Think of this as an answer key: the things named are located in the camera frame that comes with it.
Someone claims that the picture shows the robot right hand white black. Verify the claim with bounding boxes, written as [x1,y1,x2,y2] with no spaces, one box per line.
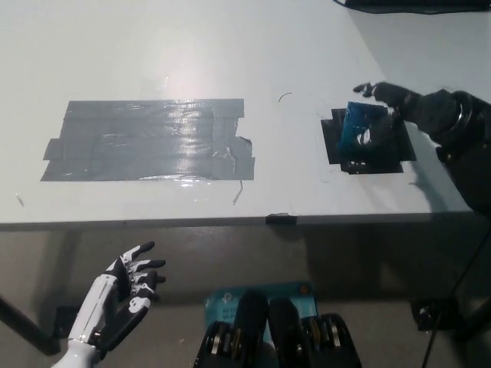
[352,80,433,149]

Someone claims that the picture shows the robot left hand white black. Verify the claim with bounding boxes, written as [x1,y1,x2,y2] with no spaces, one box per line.
[68,241,167,353]

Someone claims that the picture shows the teal rubik's cube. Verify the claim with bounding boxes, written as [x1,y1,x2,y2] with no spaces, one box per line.
[336,100,389,154]

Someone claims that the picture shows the black tape square patch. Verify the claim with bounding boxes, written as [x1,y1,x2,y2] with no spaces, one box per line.
[320,108,417,176]

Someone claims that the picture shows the black flat device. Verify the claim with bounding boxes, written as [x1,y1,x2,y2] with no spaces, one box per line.
[343,0,491,15]

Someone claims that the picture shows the small black tape strip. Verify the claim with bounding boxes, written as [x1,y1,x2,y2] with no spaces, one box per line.
[265,212,297,225]

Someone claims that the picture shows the grey duct tape patch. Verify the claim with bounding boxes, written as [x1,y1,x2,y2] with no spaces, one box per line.
[40,98,256,182]

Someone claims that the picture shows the thin black hanging cable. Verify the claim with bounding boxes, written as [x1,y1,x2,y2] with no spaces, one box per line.
[421,229,481,368]

